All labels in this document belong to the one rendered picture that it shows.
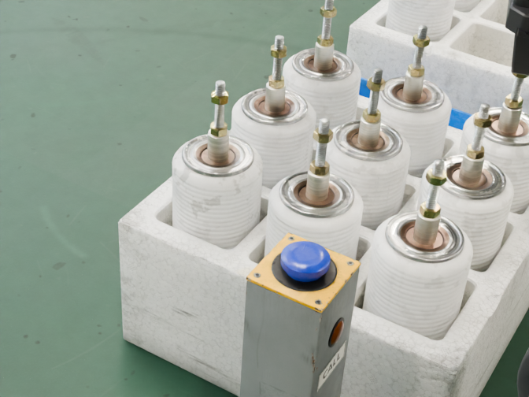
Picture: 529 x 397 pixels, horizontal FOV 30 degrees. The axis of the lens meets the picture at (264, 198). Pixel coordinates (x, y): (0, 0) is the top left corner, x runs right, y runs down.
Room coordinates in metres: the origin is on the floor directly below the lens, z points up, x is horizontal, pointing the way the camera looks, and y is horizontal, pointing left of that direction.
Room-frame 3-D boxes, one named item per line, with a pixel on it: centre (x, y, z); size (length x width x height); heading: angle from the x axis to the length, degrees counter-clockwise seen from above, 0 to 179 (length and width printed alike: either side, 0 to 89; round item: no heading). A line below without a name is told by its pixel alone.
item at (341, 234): (0.80, -0.05, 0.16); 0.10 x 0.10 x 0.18
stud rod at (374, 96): (0.90, -0.11, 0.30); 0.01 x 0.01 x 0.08
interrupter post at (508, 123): (0.95, -0.27, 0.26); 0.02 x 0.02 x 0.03
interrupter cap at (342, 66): (1.06, -0.06, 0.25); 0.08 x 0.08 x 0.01
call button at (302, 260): (0.61, -0.04, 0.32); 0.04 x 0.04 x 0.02
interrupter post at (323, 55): (1.06, -0.06, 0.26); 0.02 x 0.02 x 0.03
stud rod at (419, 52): (1.00, -0.16, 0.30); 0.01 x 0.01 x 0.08
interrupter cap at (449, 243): (0.74, -0.16, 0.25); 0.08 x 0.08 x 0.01
